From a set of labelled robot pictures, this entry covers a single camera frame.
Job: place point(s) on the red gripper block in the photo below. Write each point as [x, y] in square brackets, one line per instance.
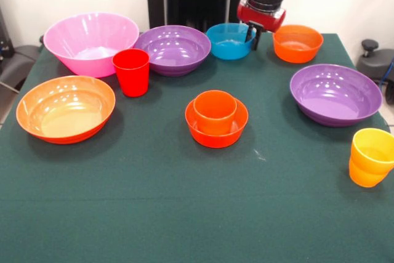
[261, 18]

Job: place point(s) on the blue bowl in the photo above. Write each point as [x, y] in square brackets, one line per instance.
[229, 50]

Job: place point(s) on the purple bowl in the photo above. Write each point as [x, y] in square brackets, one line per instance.
[175, 47]
[335, 96]

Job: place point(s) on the small orange bowl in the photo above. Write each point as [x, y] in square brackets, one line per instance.
[215, 141]
[297, 52]

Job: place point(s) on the red cup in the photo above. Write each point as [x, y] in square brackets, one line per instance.
[132, 78]

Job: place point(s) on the yellow cup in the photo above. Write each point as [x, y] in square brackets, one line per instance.
[372, 139]

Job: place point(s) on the pink bowl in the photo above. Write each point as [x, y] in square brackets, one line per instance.
[92, 32]

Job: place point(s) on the dark green tablecloth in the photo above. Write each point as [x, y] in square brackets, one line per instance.
[184, 198]

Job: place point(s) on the light orange cup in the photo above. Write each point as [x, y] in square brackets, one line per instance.
[364, 178]

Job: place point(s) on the large orange bowl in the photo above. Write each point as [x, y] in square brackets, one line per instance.
[66, 112]

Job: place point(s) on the black pedestal foot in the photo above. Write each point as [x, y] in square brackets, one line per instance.
[374, 66]

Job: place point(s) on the grey pedestal foot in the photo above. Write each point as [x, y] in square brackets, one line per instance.
[18, 59]

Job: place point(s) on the black equipment frame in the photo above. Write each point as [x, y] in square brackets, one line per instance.
[4, 38]

